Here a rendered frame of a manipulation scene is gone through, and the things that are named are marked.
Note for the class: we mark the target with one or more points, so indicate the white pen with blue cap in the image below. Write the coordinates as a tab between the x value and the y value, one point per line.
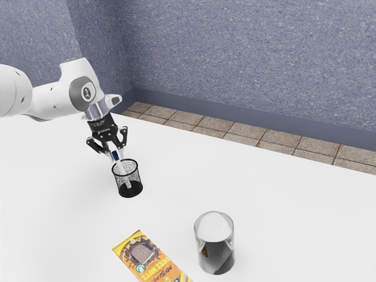
121	169

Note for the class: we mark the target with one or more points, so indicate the clear drinking glass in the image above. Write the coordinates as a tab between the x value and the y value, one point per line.
216	252

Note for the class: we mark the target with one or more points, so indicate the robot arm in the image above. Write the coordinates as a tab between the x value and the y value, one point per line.
50	98

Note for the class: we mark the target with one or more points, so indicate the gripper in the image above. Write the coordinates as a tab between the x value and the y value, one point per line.
102	125

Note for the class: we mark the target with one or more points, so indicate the black mesh pen holder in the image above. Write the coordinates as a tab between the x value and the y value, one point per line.
130	188

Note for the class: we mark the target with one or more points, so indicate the yellow chocolate bar package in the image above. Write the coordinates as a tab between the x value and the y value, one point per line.
147	258

